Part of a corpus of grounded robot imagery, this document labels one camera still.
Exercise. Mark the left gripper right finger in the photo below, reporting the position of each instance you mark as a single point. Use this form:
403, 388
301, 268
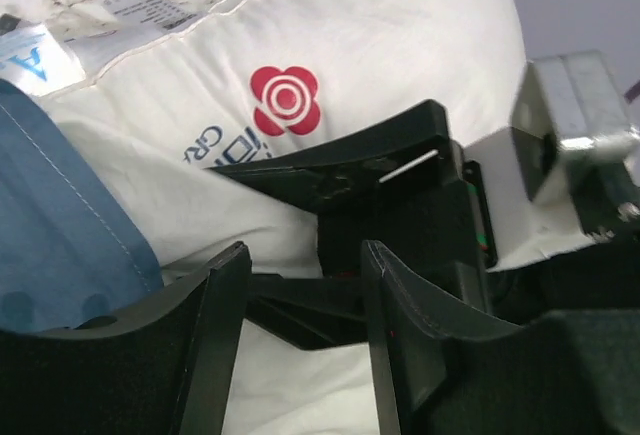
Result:
441, 366

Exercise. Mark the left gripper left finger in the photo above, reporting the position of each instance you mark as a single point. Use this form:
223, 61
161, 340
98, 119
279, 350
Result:
161, 366

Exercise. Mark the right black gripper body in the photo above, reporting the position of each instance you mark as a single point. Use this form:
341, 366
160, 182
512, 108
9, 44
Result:
429, 216

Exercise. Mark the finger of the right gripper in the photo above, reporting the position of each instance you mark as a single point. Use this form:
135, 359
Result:
327, 176
309, 314

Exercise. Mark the blue lettered pillowcase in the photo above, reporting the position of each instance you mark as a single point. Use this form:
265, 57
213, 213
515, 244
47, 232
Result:
69, 252

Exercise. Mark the white pillow with red logo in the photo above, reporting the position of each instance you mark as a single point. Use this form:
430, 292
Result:
149, 110

